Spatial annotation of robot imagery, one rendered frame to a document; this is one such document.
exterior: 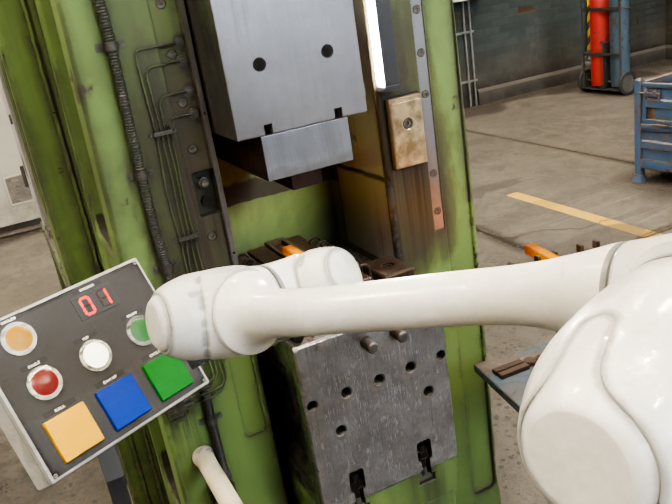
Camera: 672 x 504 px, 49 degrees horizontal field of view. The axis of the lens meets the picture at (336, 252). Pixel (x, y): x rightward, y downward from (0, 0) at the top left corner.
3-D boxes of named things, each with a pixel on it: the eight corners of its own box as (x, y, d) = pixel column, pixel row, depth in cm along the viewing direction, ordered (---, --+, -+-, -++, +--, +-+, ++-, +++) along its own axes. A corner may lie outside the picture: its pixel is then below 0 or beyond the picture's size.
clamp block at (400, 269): (418, 291, 176) (415, 266, 174) (388, 302, 173) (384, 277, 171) (393, 277, 187) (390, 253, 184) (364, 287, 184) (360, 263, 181)
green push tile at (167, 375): (195, 381, 138) (174, 346, 138) (163, 401, 133) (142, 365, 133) (190, 383, 139) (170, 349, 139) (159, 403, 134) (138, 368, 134)
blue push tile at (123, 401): (152, 408, 131) (131, 372, 131) (118, 430, 126) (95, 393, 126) (148, 410, 132) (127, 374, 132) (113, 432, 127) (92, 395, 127)
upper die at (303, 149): (353, 159, 160) (347, 116, 156) (269, 182, 152) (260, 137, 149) (281, 137, 196) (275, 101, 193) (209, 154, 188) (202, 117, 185)
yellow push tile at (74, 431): (105, 438, 124) (83, 400, 124) (67, 463, 119) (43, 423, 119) (102, 440, 125) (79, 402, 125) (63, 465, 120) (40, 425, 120)
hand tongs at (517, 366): (671, 303, 204) (671, 299, 204) (683, 308, 201) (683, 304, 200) (492, 373, 184) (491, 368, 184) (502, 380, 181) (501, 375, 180)
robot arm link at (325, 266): (298, 268, 113) (227, 280, 104) (361, 229, 102) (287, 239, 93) (321, 335, 110) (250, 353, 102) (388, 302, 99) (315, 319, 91)
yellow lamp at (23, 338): (38, 348, 123) (30, 325, 121) (8, 358, 121) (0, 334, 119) (36, 342, 125) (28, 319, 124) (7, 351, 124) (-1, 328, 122)
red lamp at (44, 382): (63, 392, 122) (56, 370, 121) (34, 402, 121) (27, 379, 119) (61, 385, 125) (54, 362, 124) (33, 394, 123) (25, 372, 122)
